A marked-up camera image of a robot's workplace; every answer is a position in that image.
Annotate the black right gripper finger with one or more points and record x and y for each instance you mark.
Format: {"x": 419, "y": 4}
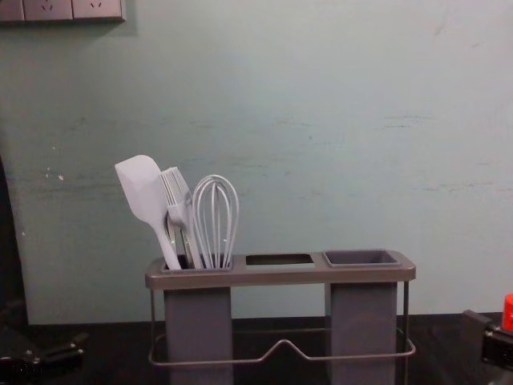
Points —
{"x": 495, "y": 341}

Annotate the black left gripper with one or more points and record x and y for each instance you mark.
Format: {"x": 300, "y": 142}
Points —
{"x": 14, "y": 349}

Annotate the black table cloth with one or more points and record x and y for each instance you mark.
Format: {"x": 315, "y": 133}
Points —
{"x": 116, "y": 361}

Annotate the grey plastic utensil bin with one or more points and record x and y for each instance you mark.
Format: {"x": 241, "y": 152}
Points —
{"x": 364, "y": 321}
{"x": 198, "y": 321}

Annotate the grey silicone spatula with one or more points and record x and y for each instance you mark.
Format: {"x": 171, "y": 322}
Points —
{"x": 138, "y": 176}

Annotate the grey silicone basting brush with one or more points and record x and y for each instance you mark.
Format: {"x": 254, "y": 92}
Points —
{"x": 173, "y": 188}

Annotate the black rack with steel bars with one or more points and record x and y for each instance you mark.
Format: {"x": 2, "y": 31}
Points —
{"x": 280, "y": 276}

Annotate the grey silicone whisk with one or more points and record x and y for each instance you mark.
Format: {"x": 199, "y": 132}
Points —
{"x": 216, "y": 182}

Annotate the grey socket mounting strip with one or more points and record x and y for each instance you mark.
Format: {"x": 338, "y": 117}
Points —
{"x": 80, "y": 21}

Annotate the grey wall socket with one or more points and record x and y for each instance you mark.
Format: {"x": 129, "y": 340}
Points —
{"x": 96, "y": 8}
{"x": 48, "y": 9}

